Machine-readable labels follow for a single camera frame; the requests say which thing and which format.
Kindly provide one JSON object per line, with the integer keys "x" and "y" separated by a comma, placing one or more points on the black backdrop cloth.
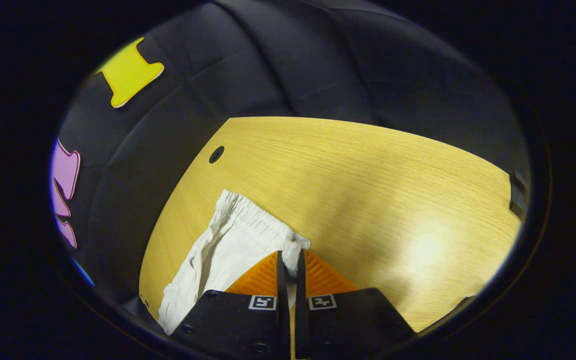
{"x": 268, "y": 60}

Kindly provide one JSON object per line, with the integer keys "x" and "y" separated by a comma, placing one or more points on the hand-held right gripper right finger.
{"x": 300, "y": 300}

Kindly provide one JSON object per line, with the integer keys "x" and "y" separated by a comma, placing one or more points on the black table bracket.
{"x": 518, "y": 195}

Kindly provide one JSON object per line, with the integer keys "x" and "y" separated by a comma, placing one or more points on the white jeans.
{"x": 233, "y": 245}

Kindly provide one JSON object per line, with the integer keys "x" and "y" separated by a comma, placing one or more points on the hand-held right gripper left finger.
{"x": 281, "y": 280}

